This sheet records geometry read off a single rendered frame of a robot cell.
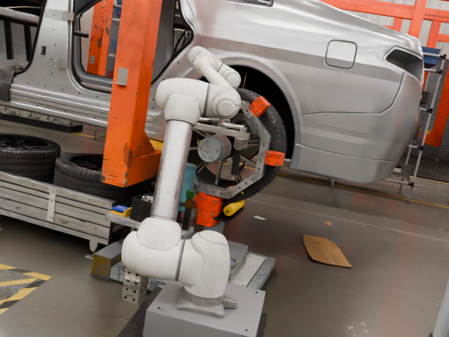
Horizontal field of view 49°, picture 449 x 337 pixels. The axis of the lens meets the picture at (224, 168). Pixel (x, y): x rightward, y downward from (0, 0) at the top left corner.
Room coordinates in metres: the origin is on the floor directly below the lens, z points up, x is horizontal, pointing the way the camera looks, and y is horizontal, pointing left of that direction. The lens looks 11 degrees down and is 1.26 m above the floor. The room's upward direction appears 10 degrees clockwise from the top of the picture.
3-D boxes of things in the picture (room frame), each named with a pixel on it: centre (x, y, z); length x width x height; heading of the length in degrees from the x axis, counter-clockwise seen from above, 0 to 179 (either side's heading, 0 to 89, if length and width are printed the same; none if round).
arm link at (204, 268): (1.71, 0.01, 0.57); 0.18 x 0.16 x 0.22; 92
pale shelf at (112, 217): (2.42, 0.33, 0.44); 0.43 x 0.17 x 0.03; 74
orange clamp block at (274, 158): (2.61, -0.26, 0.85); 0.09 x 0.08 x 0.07; 74
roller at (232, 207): (2.75, -0.09, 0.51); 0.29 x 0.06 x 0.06; 164
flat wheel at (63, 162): (3.32, 0.82, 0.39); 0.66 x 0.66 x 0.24
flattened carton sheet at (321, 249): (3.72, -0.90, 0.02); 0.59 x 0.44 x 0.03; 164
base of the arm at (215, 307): (1.71, -0.02, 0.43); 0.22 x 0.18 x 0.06; 88
